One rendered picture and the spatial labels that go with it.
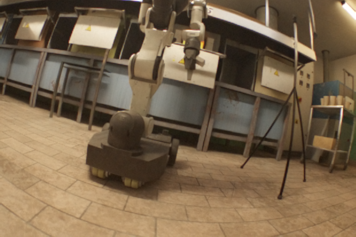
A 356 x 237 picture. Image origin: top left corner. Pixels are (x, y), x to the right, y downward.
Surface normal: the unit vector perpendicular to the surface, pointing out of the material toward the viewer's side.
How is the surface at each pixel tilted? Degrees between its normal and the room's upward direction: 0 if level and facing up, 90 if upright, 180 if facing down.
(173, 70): 90
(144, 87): 95
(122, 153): 90
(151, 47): 78
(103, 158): 90
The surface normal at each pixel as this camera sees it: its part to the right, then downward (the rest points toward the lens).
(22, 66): 0.08, -0.03
